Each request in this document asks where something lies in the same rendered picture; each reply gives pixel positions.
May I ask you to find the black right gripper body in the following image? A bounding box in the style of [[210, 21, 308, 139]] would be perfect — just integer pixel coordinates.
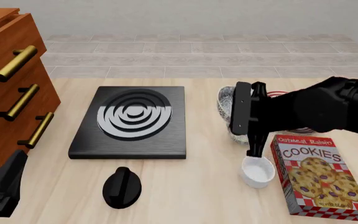
[[246, 81, 273, 158]]

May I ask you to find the white plate with red rings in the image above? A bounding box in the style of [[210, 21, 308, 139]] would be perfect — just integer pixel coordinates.
[[265, 90, 317, 136]]

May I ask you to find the patterned black and white bowl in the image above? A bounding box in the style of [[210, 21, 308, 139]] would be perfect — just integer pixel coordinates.
[[217, 85, 252, 146]]

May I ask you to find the flat black stove plate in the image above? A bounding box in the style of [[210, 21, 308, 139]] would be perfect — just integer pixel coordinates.
[[68, 86, 188, 161]]

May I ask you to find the small white ramekin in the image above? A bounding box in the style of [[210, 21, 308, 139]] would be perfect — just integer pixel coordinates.
[[240, 155, 276, 190]]

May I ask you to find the red cookie box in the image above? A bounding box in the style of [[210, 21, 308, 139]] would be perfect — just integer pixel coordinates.
[[270, 133, 358, 222]]

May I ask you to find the round black stove knob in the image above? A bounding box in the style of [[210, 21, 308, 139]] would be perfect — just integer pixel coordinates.
[[101, 166, 143, 209]]

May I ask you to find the brass drawer handle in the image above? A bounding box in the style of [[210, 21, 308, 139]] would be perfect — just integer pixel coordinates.
[[0, 45, 39, 83], [17, 111, 55, 149], [0, 83, 40, 122]]

